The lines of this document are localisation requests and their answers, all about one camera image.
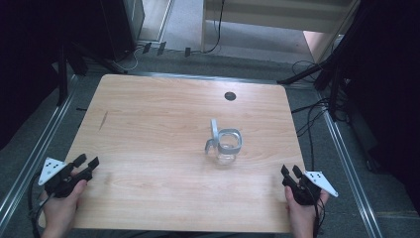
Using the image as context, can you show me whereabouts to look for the white floor cable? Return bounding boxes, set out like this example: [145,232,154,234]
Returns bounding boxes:
[112,45,141,72]

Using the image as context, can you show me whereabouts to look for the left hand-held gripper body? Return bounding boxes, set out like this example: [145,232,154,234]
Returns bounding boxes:
[38,157,94,199]

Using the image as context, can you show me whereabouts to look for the person's left hand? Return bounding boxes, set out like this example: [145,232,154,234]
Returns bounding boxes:
[40,179,88,238]

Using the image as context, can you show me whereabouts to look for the black looped floor cable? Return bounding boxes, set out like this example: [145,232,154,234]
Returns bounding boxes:
[291,59,319,84]

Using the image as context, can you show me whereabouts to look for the dark curtain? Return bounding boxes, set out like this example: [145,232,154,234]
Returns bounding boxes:
[343,0,420,206]
[0,0,62,152]

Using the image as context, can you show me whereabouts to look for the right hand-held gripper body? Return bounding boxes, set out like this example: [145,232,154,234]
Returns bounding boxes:
[282,171,340,206]

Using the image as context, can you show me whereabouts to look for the metal floor rail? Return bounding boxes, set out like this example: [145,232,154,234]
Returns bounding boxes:
[317,90,384,238]
[127,69,320,88]
[0,74,80,226]

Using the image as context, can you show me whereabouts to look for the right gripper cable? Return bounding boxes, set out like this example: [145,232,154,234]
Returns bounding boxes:
[311,186,327,238]

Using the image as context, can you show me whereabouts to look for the black stand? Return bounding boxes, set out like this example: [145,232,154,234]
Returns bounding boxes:
[55,39,129,107]

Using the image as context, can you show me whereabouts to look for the black hanging cable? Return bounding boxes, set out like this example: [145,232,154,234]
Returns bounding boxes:
[200,0,227,55]

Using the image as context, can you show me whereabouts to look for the dark cabinet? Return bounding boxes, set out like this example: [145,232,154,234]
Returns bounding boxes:
[98,0,147,62]

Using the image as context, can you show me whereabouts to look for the clear jar with grey lid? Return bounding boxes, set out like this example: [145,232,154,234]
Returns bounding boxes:
[204,118,244,166]

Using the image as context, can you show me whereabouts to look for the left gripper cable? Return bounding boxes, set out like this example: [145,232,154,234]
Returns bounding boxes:
[27,172,55,238]

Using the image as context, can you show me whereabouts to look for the black tripod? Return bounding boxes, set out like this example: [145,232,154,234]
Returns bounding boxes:
[276,0,375,122]

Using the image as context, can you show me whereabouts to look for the person's right hand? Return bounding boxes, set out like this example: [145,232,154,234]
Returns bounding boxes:
[283,185,330,238]

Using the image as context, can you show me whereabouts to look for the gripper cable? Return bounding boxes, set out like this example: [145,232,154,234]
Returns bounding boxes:
[311,186,327,238]
[27,172,55,238]

